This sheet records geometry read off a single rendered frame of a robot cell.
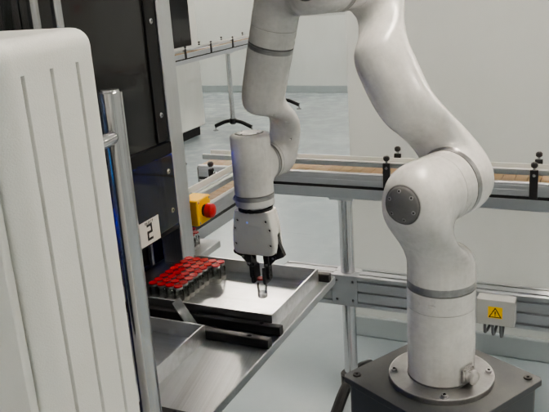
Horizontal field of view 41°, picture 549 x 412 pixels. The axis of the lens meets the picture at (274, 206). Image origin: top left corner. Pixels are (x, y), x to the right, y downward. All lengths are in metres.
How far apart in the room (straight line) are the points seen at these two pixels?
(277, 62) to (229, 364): 0.58
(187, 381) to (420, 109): 0.64
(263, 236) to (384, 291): 1.11
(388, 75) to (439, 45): 1.72
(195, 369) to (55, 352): 0.77
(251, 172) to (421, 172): 0.46
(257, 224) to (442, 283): 0.46
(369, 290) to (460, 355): 1.32
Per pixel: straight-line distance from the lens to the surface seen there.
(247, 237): 1.58
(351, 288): 2.66
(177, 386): 1.40
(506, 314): 2.50
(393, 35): 1.27
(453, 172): 1.22
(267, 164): 1.53
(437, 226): 1.18
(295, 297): 1.64
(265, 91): 1.45
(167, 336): 1.57
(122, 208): 0.83
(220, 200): 2.30
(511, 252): 3.10
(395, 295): 2.62
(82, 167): 0.72
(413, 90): 1.25
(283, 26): 1.41
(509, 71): 2.93
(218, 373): 1.42
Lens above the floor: 1.59
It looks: 17 degrees down
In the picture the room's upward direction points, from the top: 4 degrees counter-clockwise
